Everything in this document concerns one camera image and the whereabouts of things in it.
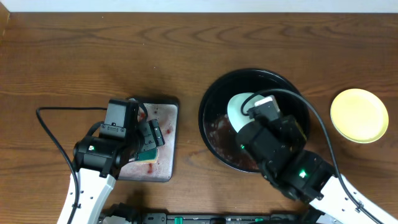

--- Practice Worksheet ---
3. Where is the mint green plate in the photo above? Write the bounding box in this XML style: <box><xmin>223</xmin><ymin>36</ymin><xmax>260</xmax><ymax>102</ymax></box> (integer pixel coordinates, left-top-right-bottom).
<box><xmin>227</xmin><ymin>93</ymin><xmax>254</xmax><ymax>133</ymax></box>

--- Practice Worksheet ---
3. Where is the round black tray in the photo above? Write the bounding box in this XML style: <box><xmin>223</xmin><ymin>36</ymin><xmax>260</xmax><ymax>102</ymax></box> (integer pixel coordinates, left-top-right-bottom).
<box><xmin>198</xmin><ymin>68</ymin><xmax>310</xmax><ymax>173</ymax></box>

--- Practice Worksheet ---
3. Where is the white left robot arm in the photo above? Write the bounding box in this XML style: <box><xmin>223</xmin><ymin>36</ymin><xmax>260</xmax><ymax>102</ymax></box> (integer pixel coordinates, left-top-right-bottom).
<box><xmin>58</xmin><ymin>119</ymin><xmax>165</xmax><ymax>223</ymax></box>

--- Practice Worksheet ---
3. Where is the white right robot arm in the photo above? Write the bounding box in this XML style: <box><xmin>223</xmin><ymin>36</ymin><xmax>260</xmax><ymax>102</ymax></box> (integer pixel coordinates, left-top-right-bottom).
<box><xmin>231</xmin><ymin>116</ymin><xmax>397</xmax><ymax>223</ymax></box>

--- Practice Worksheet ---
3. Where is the green yellow sponge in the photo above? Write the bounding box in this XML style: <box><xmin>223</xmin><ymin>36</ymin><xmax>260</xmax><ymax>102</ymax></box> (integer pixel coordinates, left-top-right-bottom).
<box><xmin>136</xmin><ymin>148</ymin><xmax>158</xmax><ymax>163</ymax></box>

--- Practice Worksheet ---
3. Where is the black rectangular soapy tray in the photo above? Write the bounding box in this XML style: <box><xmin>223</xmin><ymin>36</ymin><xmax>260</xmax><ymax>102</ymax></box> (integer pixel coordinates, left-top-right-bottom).
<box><xmin>119</xmin><ymin>97</ymin><xmax>179</xmax><ymax>182</ymax></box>

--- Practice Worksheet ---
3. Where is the yellow plate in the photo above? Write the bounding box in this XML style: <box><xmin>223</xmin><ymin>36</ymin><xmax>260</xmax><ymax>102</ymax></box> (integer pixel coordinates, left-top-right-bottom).
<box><xmin>330</xmin><ymin>88</ymin><xmax>389</xmax><ymax>144</ymax></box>

